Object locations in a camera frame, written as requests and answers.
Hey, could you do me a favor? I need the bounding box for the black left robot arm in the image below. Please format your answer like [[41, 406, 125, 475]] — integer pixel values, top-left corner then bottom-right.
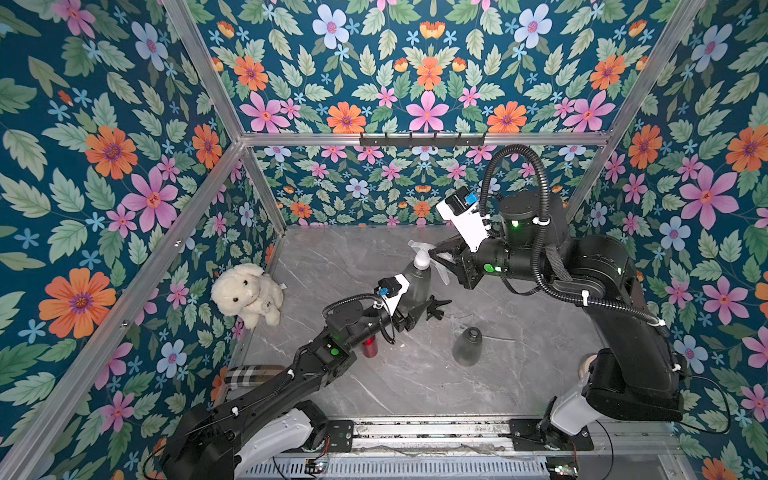
[[159, 293, 398, 479]]

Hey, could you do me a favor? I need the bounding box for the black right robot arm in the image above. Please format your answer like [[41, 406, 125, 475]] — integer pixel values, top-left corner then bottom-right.
[[430, 145, 687, 450]]

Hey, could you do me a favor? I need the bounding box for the white spray nozzle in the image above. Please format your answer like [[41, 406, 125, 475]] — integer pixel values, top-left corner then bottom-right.
[[408, 240, 450, 285]]

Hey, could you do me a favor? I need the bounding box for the black hook rail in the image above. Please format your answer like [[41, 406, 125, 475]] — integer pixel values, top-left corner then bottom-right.
[[358, 132, 486, 149]]

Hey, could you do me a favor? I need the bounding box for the plaid fabric cloth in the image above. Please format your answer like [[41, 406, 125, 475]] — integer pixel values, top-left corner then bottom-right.
[[223, 364, 284, 392]]

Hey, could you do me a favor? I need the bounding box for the round beige wall clock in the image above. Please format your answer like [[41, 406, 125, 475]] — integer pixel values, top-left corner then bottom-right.
[[578, 353, 598, 380]]

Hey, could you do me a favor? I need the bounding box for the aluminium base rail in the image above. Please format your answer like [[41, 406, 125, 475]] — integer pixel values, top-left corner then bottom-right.
[[185, 415, 685, 460]]

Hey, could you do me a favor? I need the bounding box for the grey translucent spray bottle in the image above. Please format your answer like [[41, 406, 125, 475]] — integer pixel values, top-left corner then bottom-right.
[[398, 264, 432, 312]]

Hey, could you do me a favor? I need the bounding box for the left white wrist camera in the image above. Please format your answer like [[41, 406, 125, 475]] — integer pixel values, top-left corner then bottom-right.
[[375, 274, 410, 317]]

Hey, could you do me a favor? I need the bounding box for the white plush teddy bear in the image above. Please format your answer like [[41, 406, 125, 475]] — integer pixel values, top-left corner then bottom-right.
[[210, 263, 286, 330]]

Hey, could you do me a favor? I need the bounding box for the aluminium frame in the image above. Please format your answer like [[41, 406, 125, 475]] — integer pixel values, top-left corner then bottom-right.
[[0, 0, 706, 480]]

